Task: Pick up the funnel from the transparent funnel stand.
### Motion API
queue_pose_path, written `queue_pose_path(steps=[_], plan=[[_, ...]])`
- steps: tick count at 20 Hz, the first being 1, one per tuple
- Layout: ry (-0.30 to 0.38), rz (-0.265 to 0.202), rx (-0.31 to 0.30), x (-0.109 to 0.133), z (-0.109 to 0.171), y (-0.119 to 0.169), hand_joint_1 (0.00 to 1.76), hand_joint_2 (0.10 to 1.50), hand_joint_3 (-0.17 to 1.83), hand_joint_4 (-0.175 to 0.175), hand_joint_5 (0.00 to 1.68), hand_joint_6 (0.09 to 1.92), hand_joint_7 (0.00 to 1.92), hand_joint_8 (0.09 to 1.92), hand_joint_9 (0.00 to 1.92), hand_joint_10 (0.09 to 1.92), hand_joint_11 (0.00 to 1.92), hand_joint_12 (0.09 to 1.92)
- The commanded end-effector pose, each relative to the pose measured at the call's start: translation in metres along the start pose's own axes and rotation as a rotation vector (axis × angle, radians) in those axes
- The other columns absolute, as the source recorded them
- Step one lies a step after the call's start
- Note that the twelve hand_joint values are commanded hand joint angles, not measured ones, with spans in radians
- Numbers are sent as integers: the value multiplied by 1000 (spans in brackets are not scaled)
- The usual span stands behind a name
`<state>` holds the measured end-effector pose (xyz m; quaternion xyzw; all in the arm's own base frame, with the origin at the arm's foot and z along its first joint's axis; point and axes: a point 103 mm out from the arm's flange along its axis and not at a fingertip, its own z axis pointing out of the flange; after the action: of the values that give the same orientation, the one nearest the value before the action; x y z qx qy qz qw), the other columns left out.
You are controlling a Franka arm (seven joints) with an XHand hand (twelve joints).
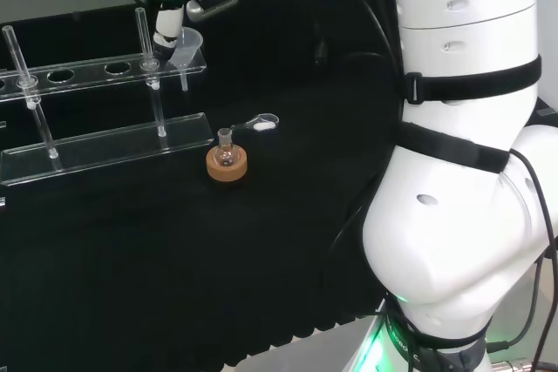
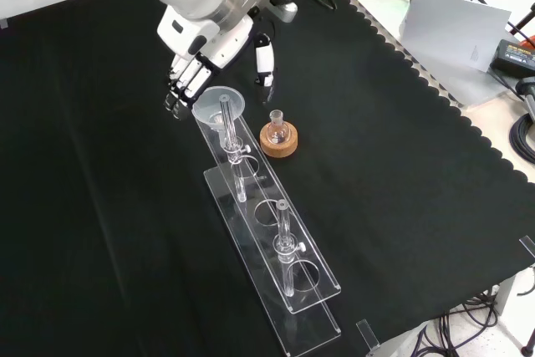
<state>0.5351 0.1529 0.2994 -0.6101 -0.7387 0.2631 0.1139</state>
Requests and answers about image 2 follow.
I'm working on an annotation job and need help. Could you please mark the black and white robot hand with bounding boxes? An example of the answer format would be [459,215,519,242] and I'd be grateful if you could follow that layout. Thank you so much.
[156,5,278,122]

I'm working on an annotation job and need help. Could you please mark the clear plastic funnel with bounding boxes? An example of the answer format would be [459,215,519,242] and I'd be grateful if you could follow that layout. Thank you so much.
[191,85,247,147]

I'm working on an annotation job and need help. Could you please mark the clear acrylic funnel stand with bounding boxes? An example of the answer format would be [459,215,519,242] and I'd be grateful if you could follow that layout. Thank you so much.
[191,95,343,357]

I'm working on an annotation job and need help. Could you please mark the small glass round-bottom flask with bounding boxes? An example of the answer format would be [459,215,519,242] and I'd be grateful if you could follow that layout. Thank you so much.
[267,109,291,145]

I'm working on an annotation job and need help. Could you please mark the black bench cloth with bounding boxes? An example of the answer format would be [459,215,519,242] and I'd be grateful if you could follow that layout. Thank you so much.
[0,0,535,357]

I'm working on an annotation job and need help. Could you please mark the pale board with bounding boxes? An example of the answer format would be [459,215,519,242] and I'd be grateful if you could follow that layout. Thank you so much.
[400,0,512,74]

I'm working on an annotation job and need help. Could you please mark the black power adapter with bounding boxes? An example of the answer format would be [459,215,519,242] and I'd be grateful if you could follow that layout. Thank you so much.
[489,38,535,79]

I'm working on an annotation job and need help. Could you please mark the clear cloth clip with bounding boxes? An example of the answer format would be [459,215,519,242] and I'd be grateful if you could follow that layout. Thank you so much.
[354,319,381,351]
[517,235,535,258]

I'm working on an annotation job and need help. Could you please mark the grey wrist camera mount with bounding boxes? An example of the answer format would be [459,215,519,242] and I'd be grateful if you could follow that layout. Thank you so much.
[265,0,299,24]

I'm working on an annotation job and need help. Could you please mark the cork ring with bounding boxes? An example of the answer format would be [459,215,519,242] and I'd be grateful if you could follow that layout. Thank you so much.
[259,121,300,160]

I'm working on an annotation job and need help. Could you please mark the grey metal base plate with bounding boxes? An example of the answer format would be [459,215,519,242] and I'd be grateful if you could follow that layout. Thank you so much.
[349,0,522,110]

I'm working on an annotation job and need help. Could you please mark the black and red cable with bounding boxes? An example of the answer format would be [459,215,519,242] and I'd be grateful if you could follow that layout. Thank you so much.
[507,0,535,47]

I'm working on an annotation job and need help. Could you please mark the black plug with grey cord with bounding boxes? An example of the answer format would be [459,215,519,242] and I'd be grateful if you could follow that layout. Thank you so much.
[515,76,535,124]

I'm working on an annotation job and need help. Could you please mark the coiled black cable bundle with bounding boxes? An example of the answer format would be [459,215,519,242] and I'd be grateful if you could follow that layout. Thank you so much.
[508,112,535,162]

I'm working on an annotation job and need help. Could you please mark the black cables under bench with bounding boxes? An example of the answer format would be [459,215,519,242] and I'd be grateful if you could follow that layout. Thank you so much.
[411,283,535,357]

